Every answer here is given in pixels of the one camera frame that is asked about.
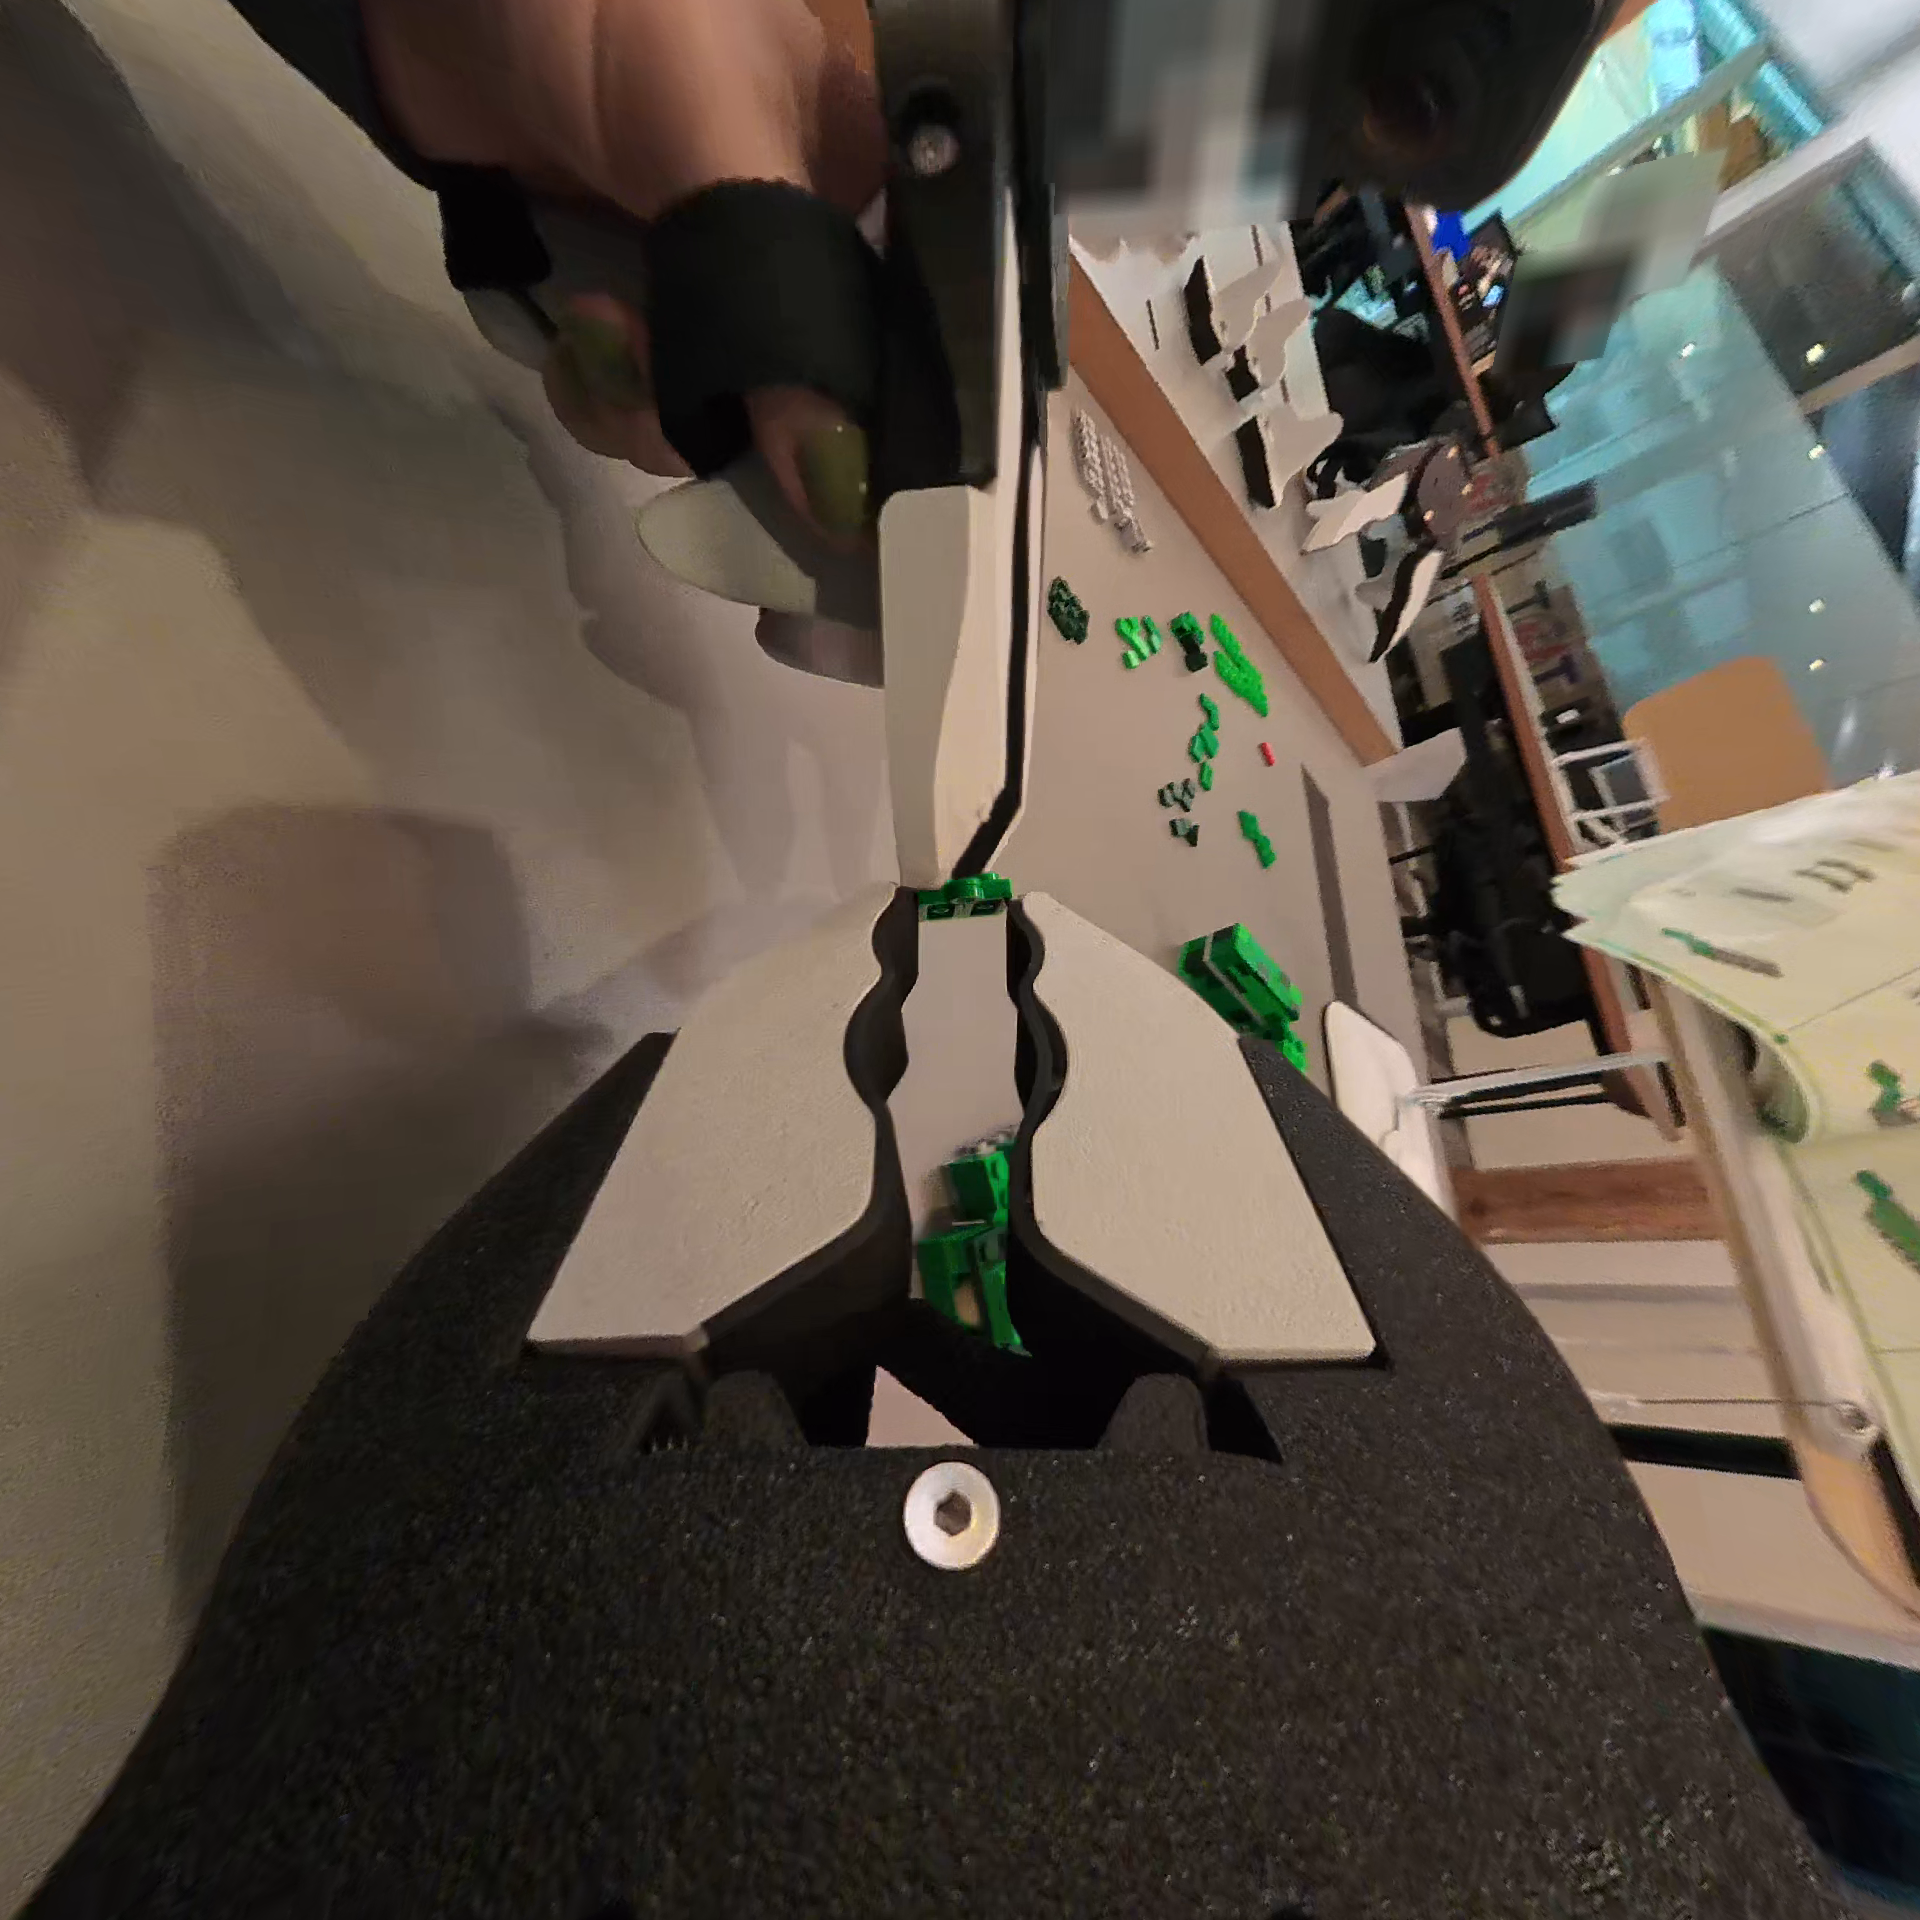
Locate pile of light grey bricks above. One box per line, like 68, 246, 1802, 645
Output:
1066, 407, 1156, 554

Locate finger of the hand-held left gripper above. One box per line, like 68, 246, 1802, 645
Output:
878, 450, 1045, 885
1017, 0, 1074, 452

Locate building instruction booklet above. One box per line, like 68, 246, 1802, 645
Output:
1552, 772, 1920, 1307

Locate white cutout figure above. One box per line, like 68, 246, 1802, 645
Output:
1117, 224, 1308, 362
1230, 382, 1344, 504
1365, 546, 1449, 663
1302, 470, 1412, 557

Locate person's left hand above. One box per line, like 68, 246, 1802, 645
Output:
358, 0, 887, 531

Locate brown wooden table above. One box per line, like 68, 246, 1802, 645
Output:
1401, 202, 1719, 1247

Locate scattered small green bricks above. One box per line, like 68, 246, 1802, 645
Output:
1113, 608, 1280, 874

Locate computer monitor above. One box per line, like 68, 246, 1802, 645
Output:
1424, 211, 1517, 376

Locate white chair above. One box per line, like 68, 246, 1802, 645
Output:
1318, 1002, 1456, 1203

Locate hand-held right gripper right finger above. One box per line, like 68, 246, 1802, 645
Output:
1006, 891, 1377, 1368

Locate green brick build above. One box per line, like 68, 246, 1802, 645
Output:
1177, 920, 1310, 1069
912, 1136, 1038, 1356

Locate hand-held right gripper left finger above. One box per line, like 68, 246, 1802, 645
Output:
528, 882, 921, 1364

